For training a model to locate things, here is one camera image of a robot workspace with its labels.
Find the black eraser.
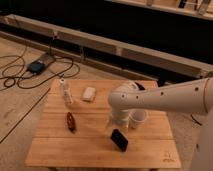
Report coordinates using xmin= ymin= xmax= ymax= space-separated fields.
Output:
xmin=111 ymin=129 xmax=128 ymax=152

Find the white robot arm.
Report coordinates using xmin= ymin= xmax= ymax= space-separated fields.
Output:
xmin=108 ymin=77 xmax=213 ymax=171

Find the white paper cup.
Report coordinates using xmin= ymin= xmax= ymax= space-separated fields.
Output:
xmin=129 ymin=109 xmax=148 ymax=129

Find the dark round bowl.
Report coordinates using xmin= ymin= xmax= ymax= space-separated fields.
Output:
xmin=134 ymin=82 xmax=145 ymax=91

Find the white rectangular packet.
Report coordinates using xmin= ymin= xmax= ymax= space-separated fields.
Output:
xmin=82 ymin=87 xmax=96 ymax=102

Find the wooden table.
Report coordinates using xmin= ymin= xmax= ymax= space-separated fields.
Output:
xmin=26 ymin=79 xmax=181 ymax=169

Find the brown oblong snack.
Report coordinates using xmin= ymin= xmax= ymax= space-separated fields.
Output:
xmin=67 ymin=112 xmax=76 ymax=132

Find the long metal rail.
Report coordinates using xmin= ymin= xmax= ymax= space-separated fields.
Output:
xmin=0 ymin=15 xmax=213 ymax=78

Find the black floor cable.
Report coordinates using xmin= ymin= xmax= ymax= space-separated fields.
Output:
xmin=0 ymin=44 xmax=81 ymax=90

